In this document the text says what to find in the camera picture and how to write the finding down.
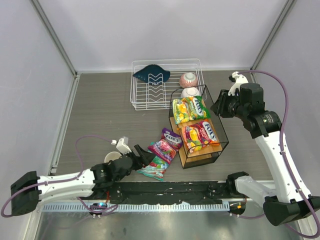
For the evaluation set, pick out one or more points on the teal mint candy bag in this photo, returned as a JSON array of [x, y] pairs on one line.
[[156, 169]]

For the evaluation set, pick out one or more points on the white bowl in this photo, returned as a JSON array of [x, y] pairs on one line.
[[190, 92]]

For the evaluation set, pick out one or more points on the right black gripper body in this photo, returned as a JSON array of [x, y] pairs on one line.
[[223, 103]]

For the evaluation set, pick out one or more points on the wooden two-tier wire shelf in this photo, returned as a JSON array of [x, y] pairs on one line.
[[206, 155]]

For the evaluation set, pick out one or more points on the orange fruits candy bag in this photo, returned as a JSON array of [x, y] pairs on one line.
[[199, 135]]

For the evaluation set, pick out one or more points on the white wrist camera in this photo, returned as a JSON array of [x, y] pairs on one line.
[[122, 145], [237, 79]]

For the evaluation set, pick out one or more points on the pink patterned bowl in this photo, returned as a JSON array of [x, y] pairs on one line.
[[188, 79]]

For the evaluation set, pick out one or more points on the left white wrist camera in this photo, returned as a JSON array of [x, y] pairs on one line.
[[122, 145]]

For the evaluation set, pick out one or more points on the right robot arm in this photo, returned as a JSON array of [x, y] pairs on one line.
[[290, 200]]

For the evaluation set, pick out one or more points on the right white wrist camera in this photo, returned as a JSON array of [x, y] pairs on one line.
[[237, 79]]

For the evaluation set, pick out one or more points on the purple berries candy bag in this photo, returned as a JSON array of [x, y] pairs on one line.
[[168, 145]]

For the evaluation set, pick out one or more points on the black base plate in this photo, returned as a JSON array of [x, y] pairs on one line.
[[165, 193]]

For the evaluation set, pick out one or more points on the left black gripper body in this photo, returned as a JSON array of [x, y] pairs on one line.
[[137, 159]]

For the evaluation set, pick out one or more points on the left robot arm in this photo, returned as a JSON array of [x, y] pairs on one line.
[[30, 190]]

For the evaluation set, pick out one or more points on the green candy bag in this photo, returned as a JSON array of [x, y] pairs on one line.
[[188, 109]]

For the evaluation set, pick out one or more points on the white slotted cable duct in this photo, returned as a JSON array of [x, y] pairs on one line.
[[124, 208]]

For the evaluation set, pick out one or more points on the white wire dish rack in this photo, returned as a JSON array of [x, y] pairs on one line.
[[144, 96]]

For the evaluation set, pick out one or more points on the dark blue leaf plate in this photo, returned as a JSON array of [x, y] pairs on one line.
[[153, 74]]

